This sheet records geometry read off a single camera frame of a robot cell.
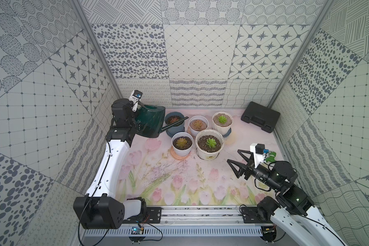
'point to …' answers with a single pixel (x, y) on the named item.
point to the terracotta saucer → (180, 158)
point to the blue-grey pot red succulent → (171, 118)
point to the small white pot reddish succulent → (197, 123)
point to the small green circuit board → (137, 230)
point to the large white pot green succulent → (208, 143)
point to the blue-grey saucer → (228, 133)
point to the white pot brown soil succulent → (222, 122)
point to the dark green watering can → (149, 121)
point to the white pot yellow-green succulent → (182, 142)
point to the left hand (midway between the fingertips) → (119, 100)
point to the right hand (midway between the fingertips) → (232, 157)
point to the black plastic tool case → (262, 116)
